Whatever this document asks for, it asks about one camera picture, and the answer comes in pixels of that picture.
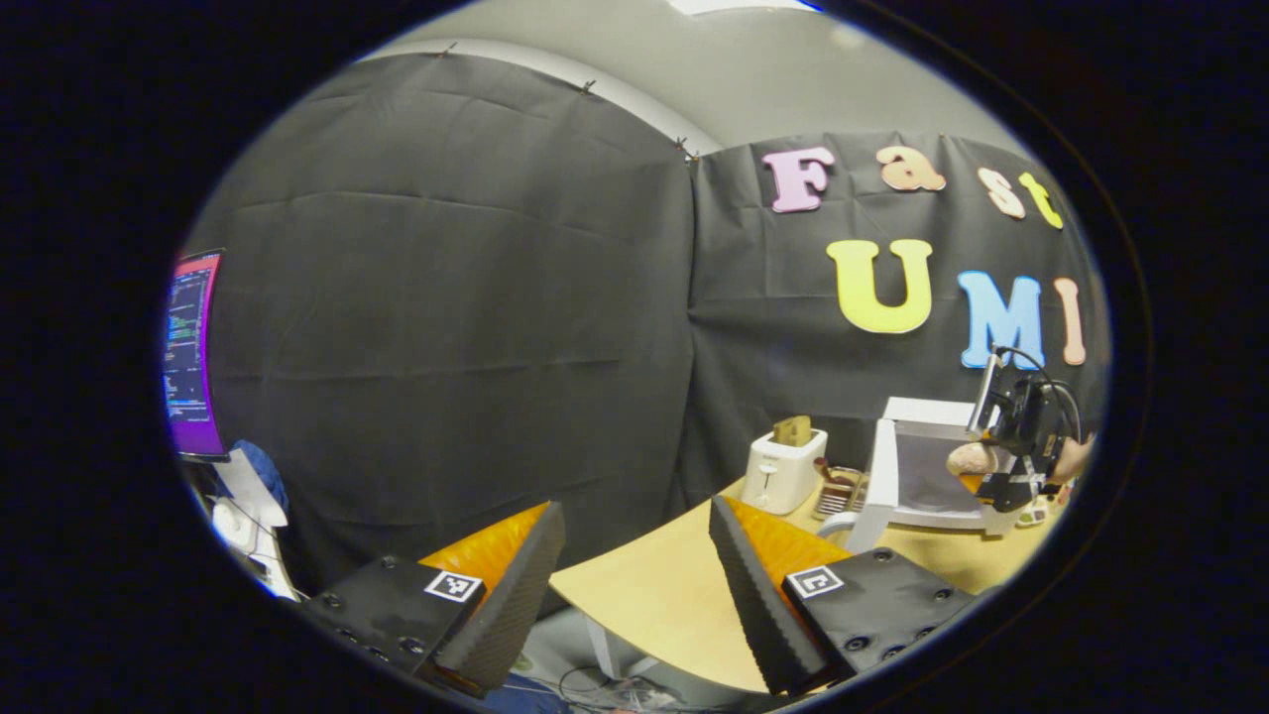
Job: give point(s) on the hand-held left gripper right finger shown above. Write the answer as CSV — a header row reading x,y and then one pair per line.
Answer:
x,y
758,605

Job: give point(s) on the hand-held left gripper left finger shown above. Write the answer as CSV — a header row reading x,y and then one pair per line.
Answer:
x,y
511,605

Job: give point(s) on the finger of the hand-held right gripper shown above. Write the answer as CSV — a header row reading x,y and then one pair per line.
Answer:
x,y
1006,493

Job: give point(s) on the beige bread roll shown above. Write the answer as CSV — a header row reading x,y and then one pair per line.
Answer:
x,y
970,458

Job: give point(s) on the white microwave oven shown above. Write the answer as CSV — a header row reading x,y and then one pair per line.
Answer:
x,y
922,412

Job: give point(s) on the white table leg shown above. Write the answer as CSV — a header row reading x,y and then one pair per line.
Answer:
x,y
603,645

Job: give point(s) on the white toaster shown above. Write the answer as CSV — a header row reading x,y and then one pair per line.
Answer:
x,y
778,476

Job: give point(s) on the brown spoon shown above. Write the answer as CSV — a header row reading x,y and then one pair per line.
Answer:
x,y
833,471

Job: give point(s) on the blue cloth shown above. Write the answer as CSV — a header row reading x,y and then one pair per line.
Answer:
x,y
266,474

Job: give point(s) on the white equipment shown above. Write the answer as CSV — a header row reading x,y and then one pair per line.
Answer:
x,y
238,526

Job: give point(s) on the black backdrop cloth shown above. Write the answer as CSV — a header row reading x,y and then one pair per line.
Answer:
x,y
446,297

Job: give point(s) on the computer monitor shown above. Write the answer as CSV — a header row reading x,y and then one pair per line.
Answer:
x,y
188,357

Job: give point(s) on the large ceiling light panel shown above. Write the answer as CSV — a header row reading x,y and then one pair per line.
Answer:
x,y
744,5

